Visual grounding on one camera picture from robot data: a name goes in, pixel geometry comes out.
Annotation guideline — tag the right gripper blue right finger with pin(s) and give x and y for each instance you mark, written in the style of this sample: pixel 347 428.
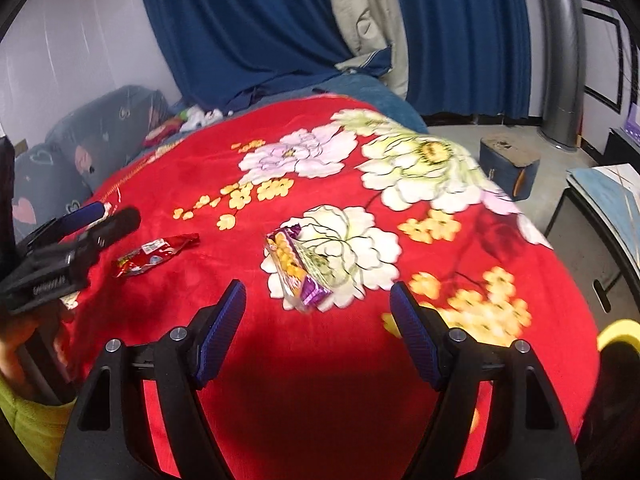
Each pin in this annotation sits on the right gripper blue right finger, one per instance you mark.
pixel 415 331

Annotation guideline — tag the purple box on stand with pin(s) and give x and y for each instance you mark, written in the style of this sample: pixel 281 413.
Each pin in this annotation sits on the purple box on stand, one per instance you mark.
pixel 632 124

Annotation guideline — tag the blue storage stool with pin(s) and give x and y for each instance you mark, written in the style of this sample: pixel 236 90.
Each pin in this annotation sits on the blue storage stool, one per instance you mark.
pixel 511 162

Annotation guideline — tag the beige curtain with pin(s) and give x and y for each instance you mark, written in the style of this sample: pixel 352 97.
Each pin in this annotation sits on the beige curtain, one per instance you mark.
pixel 374 32

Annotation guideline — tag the blue sofa cover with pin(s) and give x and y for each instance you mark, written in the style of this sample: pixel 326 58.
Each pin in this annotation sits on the blue sofa cover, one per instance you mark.
pixel 316 152

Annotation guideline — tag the black tv stand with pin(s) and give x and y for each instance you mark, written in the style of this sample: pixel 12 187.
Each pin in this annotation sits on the black tv stand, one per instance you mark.
pixel 621 149

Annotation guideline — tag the silver tower air conditioner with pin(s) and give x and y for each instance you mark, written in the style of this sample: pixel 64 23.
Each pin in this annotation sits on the silver tower air conditioner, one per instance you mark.
pixel 564 72

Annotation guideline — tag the white plush toy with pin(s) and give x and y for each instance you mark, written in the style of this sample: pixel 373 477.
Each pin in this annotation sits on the white plush toy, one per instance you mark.
pixel 194 118

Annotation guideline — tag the red snack wrapper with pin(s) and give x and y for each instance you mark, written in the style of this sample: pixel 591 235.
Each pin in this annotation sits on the red snack wrapper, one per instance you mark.
pixel 154 253

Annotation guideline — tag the coffee table with blue pattern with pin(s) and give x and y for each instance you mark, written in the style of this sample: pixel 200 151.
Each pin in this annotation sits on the coffee table with blue pattern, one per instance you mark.
pixel 594 230

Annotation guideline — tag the person's left hand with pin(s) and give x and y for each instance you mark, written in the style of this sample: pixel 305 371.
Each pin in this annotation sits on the person's left hand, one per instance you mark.
pixel 15 331

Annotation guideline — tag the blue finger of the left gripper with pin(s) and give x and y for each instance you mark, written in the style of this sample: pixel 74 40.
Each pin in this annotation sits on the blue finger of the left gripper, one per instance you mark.
pixel 79 219

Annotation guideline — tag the blue curtain right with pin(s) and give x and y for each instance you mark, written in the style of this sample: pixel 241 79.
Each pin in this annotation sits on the blue curtain right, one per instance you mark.
pixel 468 57

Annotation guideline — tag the yellow rimmed trash bin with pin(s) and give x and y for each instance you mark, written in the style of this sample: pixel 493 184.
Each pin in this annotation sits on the yellow rimmed trash bin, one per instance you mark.
pixel 621 333

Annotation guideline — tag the red floral blanket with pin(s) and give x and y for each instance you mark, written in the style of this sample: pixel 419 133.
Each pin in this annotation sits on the red floral blanket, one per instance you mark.
pixel 318 206

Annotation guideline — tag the blue curtain left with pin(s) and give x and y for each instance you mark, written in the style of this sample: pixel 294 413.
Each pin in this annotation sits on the blue curtain left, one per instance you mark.
pixel 228 54

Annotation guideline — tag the blue curtain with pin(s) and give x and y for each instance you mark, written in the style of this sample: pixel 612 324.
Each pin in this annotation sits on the blue curtain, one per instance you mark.
pixel 228 54
pixel 468 57

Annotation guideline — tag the green sleeve forearm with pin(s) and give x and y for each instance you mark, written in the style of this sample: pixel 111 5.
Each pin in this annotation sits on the green sleeve forearm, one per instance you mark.
pixel 39 427

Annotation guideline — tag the grey patterned pillow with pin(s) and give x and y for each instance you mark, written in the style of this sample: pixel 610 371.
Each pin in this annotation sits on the grey patterned pillow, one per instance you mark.
pixel 59 175

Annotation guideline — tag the orange purple snack packet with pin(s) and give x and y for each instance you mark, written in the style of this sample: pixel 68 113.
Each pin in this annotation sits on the orange purple snack packet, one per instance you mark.
pixel 303 286

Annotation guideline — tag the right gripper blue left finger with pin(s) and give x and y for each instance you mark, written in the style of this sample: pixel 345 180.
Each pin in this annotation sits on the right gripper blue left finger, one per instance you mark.
pixel 215 327

